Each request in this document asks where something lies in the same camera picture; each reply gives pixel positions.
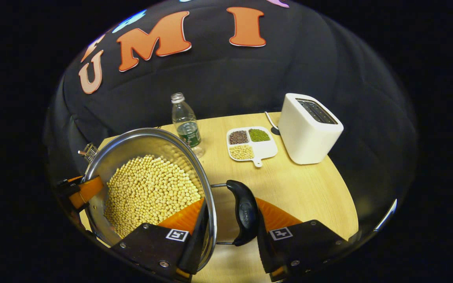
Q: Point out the stainless steel pot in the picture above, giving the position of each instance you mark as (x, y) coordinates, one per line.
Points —
(132, 145)

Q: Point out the clear plastic bottle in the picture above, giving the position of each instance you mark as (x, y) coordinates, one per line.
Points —
(185, 122)

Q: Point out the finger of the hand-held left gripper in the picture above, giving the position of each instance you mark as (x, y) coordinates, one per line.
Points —
(89, 190)

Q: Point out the white toaster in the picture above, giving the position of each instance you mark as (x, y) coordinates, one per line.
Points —
(305, 137)

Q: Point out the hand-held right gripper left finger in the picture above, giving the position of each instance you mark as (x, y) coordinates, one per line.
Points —
(199, 243)

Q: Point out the white divided bean dish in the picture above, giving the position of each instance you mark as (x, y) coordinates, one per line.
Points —
(266, 148)

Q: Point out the pile of soybeans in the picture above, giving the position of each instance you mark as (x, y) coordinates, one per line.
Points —
(148, 192)

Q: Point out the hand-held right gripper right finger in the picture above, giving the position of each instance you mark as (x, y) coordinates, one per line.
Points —
(264, 251)

